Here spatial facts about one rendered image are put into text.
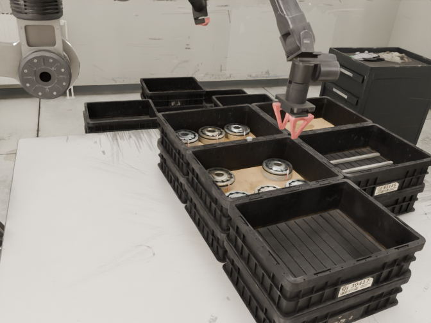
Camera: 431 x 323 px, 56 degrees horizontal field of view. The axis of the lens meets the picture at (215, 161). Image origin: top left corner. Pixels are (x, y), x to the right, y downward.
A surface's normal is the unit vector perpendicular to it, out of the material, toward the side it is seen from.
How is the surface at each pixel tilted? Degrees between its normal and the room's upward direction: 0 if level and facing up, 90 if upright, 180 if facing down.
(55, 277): 0
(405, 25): 90
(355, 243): 0
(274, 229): 0
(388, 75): 90
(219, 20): 90
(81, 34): 90
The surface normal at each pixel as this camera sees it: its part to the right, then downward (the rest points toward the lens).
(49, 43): 0.32, 0.49
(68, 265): 0.08, -0.87
